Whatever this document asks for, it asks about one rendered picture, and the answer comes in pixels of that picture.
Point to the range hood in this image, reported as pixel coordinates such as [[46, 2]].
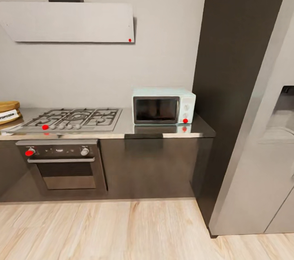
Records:
[[67, 21]]

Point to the oven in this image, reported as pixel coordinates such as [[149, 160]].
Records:
[[65, 167]]

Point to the burner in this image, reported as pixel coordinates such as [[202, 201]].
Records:
[[71, 120]]

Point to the microwave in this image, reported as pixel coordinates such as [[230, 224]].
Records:
[[162, 105]]

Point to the popcorn bag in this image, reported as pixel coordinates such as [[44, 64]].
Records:
[[9, 111]]

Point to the fridge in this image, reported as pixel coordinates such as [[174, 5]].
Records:
[[244, 87]]

